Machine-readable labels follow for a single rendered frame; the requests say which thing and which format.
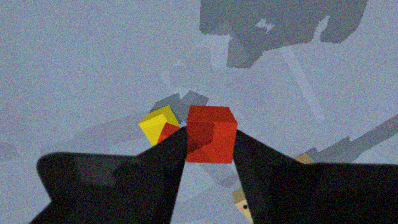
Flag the red cube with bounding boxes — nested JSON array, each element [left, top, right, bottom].
[[186, 105, 238, 164], [157, 122, 180, 144]]

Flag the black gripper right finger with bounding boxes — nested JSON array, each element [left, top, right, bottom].
[[233, 129, 398, 224]]

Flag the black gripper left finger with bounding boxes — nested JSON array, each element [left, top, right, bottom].
[[36, 126, 187, 224]]

